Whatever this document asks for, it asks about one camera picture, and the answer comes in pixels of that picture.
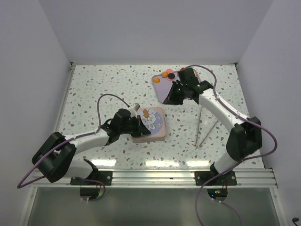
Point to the aluminium front rail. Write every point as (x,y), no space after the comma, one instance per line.
(184,178)

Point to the black sandwich cookie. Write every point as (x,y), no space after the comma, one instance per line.
(171,76)

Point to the orange swirl cookie left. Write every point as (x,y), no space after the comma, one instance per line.
(156,80)

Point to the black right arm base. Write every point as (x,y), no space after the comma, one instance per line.
(213,178)

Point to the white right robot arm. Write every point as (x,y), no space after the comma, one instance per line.
(245,135)

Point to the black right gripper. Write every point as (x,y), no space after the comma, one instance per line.
(171,99)

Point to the orange swirl cookie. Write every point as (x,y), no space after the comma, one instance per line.
(164,74)
(156,80)

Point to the metal serving tongs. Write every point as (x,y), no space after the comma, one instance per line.
(207,122)

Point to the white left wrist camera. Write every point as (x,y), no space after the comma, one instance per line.
(134,108)

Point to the pink round cookie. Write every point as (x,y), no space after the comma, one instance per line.
(169,70)

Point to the silver tin lid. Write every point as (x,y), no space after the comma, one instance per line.
(154,120)

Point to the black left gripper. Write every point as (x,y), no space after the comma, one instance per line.
(140,130)

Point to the orange swirl cookie top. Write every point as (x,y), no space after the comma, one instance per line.
(164,74)

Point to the square cookie tin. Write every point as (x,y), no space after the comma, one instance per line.
(147,139)

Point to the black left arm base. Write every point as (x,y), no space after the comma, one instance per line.
(96,178)

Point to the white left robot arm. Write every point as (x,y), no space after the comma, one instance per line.
(55,158)

